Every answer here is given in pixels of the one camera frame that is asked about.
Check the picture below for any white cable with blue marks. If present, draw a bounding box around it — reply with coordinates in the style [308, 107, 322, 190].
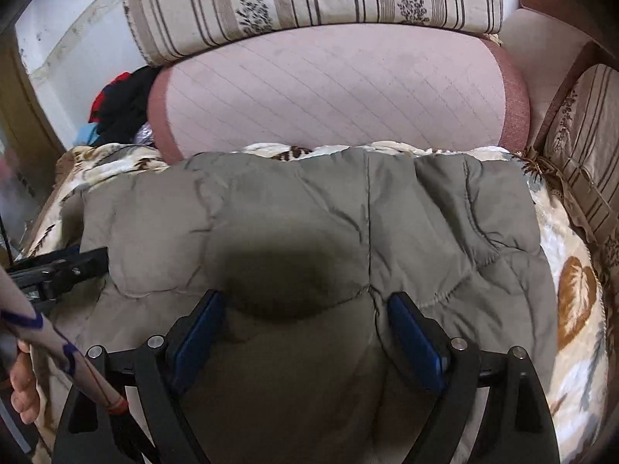
[0, 265, 146, 464]

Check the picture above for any pink sofa armrest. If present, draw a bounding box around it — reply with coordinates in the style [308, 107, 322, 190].
[499, 0, 618, 149]

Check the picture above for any person's left hand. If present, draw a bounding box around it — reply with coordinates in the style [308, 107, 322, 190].
[9, 341, 41, 424]

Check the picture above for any pile of dark clothes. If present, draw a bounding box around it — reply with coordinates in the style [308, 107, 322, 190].
[74, 66, 162, 148]

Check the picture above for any pink quilted sofa cushion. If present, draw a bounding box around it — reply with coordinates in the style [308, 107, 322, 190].
[148, 24, 530, 163]

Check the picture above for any olive quilted hooded jacket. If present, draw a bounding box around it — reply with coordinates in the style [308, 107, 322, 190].
[47, 148, 561, 464]

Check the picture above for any striped floral side cushion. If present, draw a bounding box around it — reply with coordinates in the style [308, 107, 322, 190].
[544, 64, 618, 269]

